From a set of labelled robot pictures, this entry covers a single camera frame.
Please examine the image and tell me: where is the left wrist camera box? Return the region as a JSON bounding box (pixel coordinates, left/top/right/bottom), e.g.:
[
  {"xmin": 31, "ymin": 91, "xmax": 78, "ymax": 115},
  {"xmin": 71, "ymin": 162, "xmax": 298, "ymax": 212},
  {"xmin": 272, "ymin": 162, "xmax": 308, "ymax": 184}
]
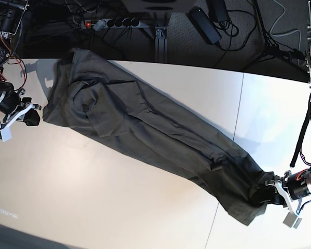
[{"xmin": 283, "ymin": 212, "xmax": 302, "ymax": 229}]

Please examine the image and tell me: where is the aluminium frame post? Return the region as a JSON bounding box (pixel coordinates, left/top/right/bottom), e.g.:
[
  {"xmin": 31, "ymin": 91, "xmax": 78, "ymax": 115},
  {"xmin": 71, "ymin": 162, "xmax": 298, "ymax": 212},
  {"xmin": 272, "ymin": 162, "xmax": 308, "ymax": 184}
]
[{"xmin": 152, "ymin": 12, "xmax": 171, "ymax": 63}]

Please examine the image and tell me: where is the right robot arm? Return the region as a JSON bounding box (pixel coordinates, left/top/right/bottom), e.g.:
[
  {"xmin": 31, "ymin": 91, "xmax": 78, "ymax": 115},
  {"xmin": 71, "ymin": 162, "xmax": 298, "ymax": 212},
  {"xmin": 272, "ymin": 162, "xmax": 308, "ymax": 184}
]
[{"xmin": 0, "ymin": 1, "xmax": 285, "ymax": 210}]

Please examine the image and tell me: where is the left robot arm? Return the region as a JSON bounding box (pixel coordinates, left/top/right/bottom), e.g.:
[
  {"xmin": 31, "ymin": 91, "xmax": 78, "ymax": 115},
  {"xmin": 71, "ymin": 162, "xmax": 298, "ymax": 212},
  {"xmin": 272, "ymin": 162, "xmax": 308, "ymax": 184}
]
[{"xmin": 264, "ymin": 1, "xmax": 311, "ymax": 216}]

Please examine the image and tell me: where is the grey T-shirt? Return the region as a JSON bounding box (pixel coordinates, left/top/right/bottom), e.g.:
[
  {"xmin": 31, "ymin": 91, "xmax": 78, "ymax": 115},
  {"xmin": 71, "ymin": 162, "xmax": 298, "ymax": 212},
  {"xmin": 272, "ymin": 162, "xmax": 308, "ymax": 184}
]
[{"xmin": 43, "ymin": 49, "xmax": 273, "ymax": 225}]

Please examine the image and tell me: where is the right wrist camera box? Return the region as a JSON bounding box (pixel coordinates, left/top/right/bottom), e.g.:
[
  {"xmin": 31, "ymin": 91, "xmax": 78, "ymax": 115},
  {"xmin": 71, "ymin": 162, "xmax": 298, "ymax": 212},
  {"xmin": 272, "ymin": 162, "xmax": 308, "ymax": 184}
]
[{"xmin": 0, "ymin": 127, "xmax": 12, "ymax": 142}]

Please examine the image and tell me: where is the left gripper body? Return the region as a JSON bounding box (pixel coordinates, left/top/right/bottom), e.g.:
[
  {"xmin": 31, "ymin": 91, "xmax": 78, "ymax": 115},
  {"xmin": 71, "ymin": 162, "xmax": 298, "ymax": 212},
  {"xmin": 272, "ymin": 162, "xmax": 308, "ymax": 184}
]
[{"xmin": 264, "ymin": 170, "xmax": 311, "ymax": 212}]

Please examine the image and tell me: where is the black power adapter brick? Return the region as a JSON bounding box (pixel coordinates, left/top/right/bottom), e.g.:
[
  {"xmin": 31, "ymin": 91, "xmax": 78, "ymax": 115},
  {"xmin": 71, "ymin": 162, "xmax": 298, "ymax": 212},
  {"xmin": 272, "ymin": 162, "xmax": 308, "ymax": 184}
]
[{"xmin": 187, "ymin": 6, "xmax": 221, "ymax": 45}]

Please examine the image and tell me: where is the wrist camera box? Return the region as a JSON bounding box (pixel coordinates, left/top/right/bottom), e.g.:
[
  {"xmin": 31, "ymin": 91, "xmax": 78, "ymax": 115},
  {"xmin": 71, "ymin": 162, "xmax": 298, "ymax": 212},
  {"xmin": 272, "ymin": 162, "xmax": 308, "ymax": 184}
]
[
  {"xmin": 283, "ymin": 212, "xmax": 302, "ymax": 229},
  {"xmin": 0, "ymin": 127, "xmax": 12, "ymax": 142}
]

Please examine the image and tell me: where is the black tripod stand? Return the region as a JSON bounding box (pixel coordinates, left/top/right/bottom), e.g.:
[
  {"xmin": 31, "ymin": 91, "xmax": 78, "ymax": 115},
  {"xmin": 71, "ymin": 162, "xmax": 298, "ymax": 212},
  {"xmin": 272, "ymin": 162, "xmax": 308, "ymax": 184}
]
[{"xmin": 242, "ymin": 1, "xmax": 306, "ymax": 73}]

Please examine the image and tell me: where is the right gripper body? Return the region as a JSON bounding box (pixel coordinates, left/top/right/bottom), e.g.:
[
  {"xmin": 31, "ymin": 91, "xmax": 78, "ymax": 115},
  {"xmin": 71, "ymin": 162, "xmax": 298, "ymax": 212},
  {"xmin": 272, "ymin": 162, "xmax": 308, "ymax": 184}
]
[{"xmin": 0, "ymin": 82, "xmax": 41, "ymax": 129}]

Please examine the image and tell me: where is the white power strip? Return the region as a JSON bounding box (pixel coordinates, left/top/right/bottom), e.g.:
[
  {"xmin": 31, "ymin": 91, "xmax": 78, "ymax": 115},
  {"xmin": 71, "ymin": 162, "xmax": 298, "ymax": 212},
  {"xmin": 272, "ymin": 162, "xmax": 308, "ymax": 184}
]
[{"xmin": 80, "ymin": 18, "xmax": 142, "ymax": 31}]

